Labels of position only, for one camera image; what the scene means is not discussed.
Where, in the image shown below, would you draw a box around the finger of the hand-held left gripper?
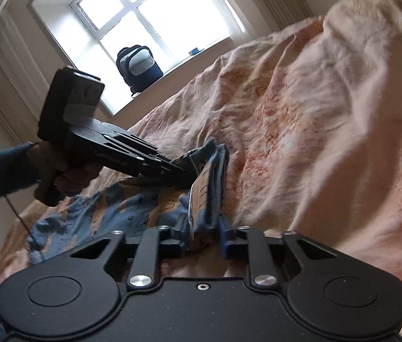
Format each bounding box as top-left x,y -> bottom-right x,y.
114,132 -> 199,183
120,172 -> 192,190

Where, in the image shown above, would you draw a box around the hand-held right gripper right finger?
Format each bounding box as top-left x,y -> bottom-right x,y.
218,216 -> 338,290

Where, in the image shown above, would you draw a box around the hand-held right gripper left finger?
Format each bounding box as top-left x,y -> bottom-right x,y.
68,218 -> 192,290

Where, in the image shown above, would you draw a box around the blue orange printed pants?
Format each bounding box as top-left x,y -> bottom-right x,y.
26,137 -> 231,268

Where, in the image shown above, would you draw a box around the person's left hand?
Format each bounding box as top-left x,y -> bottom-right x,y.
26,142 -> 101,197

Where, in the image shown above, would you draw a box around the dark blue backpack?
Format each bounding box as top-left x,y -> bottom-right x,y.
116,44 -> 165,97

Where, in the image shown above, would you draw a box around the white framed window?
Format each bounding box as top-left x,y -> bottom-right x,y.
27,0 -> 256,116

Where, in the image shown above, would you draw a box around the pink floral blanket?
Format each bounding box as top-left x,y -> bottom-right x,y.
0,0 -> 402,329

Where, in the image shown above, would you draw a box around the thin black cable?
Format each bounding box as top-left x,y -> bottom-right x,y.
3,188 -> 31,236

